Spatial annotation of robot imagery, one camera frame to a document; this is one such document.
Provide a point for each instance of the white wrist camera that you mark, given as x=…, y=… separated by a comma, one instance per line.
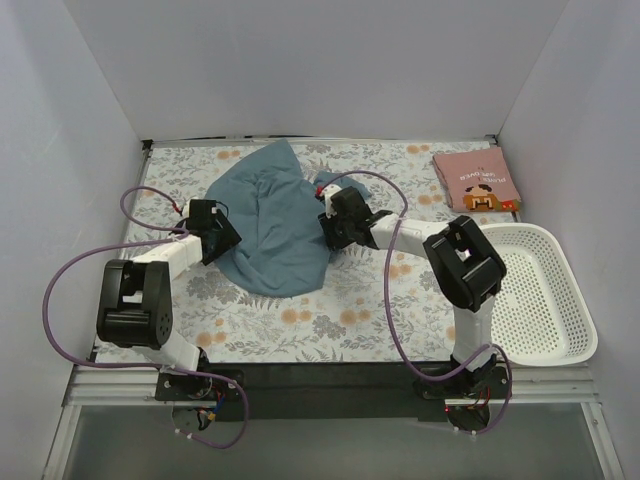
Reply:
x=183, y=209
x=325, y=194

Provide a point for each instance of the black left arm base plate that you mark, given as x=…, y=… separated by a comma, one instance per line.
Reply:
x=212, y=384

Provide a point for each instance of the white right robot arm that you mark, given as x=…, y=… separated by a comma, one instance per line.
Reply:
x=467, y=268

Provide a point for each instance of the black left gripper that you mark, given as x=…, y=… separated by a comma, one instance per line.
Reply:
x=226, y=240

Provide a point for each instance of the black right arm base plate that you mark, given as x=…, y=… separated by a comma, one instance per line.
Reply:
x=465, y=403

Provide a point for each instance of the floral table mat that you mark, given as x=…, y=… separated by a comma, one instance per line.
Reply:
x=345, y=320

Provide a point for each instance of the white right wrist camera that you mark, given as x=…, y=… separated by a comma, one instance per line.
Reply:
x=325, y=194

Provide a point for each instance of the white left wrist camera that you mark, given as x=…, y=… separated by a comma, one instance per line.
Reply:
x=183, y=209

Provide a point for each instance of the folded pink t shirt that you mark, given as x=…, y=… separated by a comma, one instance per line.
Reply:
x=477, y=181

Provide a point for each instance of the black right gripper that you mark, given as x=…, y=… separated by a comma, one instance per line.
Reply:
x=331, y=232

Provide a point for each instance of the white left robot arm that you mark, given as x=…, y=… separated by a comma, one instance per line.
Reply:
x=136, y=307

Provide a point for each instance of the blue t shirt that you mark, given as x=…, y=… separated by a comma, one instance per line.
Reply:
x=272, y=206

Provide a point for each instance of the white perforated plastic basket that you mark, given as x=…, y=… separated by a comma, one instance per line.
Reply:
x=540, y=317

